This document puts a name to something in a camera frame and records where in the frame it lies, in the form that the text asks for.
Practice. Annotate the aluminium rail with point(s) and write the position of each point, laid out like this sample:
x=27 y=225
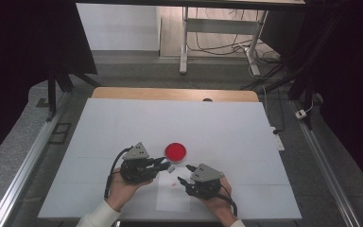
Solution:
x=28 y=164
x=324 y=164

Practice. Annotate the black floor bracket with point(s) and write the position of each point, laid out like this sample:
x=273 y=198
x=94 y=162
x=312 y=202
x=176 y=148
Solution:
x=60 y=133

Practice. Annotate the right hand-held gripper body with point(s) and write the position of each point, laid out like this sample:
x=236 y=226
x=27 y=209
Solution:
x=204 y=186

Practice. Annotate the black metal stand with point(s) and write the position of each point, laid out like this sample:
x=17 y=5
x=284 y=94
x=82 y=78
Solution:
x=52 y=91
x=299 y=82

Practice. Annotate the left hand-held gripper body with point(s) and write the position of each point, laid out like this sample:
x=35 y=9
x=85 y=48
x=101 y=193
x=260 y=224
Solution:
x=137 y=170

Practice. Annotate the white table cover board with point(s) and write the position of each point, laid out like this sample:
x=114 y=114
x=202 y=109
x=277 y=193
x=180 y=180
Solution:
x=176 y=123

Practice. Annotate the person's left hand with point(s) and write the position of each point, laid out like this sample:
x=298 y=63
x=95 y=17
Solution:
x=123 y=192

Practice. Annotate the red petri dish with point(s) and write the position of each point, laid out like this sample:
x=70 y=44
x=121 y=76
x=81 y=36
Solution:
x=175 y=151

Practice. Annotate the white desk frame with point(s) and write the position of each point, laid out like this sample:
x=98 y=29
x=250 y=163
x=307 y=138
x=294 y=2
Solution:
x=220 y=26

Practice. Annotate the white paper sheet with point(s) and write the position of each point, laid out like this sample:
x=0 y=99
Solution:
x=170 y=195

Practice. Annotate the small white adapter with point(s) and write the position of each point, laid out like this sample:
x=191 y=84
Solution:
x=301 y=114

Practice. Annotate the black curtain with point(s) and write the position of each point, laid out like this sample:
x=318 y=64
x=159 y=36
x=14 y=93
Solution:
x=19 y=63
x=349 y=78

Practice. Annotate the white power strip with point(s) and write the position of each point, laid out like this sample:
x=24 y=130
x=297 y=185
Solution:
x=279 y=142

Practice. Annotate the person's right hand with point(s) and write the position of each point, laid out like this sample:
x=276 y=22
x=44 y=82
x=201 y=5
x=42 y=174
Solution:
x=222 y=205

